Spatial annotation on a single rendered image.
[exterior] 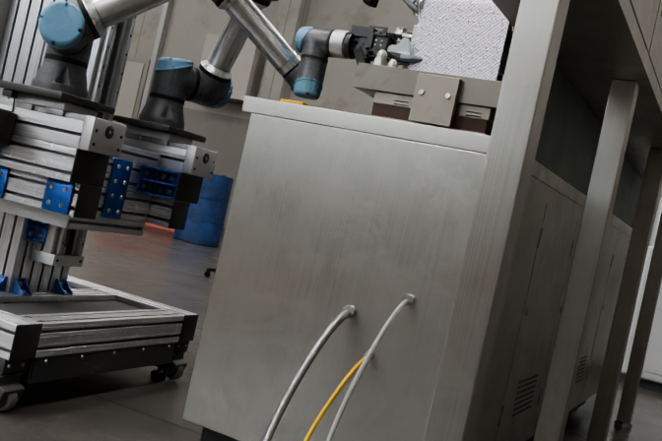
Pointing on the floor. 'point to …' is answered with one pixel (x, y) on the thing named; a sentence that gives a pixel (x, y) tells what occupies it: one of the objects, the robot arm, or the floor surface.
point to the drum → (207, 213)
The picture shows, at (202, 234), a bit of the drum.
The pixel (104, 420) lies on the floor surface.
